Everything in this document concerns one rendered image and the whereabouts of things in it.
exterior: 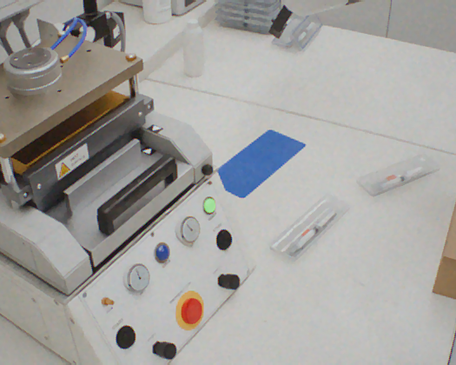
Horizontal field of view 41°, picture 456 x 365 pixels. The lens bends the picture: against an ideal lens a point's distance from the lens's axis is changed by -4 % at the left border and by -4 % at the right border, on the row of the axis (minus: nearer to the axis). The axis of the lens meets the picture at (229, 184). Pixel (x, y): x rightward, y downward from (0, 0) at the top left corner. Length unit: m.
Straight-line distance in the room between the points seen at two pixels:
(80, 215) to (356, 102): 0.85
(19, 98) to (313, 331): 0.56
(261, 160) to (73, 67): 0.53
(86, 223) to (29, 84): 0.21
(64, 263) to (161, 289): 0.18
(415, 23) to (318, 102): 1.86
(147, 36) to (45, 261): 1.04
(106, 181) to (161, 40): 0.86
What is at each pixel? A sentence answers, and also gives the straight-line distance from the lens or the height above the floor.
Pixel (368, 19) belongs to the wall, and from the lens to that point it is 3.39.
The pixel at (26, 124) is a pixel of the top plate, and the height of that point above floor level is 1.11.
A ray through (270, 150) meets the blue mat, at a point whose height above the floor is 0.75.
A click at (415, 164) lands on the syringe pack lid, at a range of 1.34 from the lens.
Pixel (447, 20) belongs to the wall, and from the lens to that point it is 3.31.
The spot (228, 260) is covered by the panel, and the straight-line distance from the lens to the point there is 1.04.
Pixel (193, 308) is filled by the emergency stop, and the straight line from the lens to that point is 0.98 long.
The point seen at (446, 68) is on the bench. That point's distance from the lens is 1.78.
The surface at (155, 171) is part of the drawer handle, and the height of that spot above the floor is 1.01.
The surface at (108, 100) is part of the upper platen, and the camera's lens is 0.96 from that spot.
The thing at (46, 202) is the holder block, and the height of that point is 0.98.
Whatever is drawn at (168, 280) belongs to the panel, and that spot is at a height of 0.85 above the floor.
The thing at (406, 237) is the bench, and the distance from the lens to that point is 1.20.
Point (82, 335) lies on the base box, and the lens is 0.88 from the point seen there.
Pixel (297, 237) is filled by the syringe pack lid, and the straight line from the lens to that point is 1.13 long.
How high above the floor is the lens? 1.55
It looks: 39 degrees down
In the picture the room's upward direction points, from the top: straight up
